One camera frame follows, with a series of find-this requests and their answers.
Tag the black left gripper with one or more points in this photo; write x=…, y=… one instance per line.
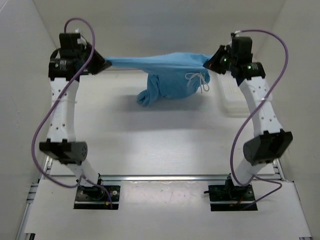
x=101, y=64

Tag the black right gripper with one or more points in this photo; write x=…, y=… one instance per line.
x=213, y=63

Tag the light blue shorts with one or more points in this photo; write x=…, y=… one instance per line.
x=173, y=76

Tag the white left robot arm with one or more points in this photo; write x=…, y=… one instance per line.
x=61, y=144

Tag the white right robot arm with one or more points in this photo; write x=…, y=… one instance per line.
x=270, y=140

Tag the white plastic mesh basket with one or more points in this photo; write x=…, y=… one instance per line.
x=233, y=102

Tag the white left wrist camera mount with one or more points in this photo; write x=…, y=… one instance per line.
x=81, y=40

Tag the aluminium front rail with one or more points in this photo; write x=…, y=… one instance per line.
x=165, y=178

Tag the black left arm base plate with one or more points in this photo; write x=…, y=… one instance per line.
x=95, y=198

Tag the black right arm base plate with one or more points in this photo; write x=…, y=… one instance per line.
x=231, y=198

